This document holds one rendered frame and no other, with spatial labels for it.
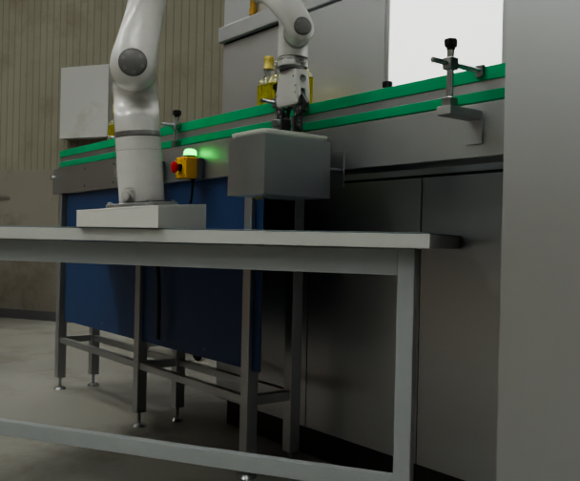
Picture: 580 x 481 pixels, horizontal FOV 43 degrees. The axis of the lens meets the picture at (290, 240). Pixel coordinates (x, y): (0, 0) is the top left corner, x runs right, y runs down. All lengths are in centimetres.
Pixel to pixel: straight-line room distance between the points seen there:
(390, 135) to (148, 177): 64
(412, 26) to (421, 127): 43
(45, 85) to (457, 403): 540
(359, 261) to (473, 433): 61
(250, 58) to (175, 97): 324
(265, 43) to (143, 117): 94
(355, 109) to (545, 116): 75
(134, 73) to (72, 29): 485
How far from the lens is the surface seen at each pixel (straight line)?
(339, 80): 240
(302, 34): 201
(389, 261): 169
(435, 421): 214
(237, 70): 294
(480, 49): 203
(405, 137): 190
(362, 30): 236
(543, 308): 144
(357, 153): 202
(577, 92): 143
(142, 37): 199
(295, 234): 171
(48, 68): 687
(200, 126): 256
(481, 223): 199
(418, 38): 219
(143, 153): 197
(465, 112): 170
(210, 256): 185
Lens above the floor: 72
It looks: level
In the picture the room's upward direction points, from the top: 1 degrees clockwise
